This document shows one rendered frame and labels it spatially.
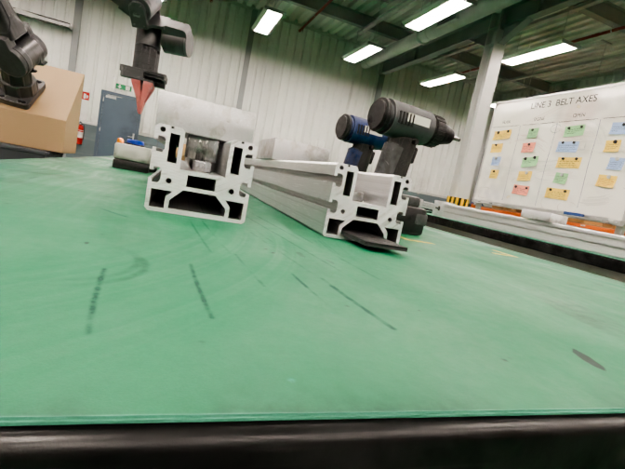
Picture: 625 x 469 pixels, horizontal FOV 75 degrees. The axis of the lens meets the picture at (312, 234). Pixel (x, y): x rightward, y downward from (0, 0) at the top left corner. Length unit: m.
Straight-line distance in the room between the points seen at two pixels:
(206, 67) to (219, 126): 11.94
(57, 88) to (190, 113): 0.99
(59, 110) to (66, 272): 1.20
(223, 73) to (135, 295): 12.30
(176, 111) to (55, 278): 0.33
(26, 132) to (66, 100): 0.15
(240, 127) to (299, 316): 0.35
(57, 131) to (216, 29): 11.47
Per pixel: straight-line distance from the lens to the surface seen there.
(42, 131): 1.38
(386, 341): 0.18
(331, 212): 0.46
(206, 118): 0.50
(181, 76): 12.35
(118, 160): 1.08
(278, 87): 12.73
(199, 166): 0.47
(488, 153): 4.44
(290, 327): 0.17
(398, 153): 0.72
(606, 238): 1.99
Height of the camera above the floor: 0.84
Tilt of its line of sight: 7 degrees down
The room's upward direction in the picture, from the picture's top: 11 degrees clockwise
